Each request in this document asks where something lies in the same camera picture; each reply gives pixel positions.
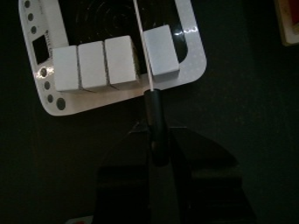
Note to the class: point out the white toy induction cooktop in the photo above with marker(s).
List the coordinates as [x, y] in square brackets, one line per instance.
[192, 70]

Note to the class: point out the wooden box red inside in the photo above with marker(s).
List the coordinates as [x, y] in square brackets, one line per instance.
[288, 22]

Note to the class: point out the white toy sushi roll slice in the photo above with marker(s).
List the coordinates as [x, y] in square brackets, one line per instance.
[65, 68]
[161, 51]
[121, 59]
[92, 65]

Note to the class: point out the speckled sushi piece red centre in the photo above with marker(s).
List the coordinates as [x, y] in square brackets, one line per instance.
[78, 220]

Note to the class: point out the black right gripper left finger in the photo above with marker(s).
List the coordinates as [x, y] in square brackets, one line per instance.
[124, 189]

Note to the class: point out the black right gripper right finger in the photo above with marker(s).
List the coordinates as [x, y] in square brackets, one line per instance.
[209, 186]

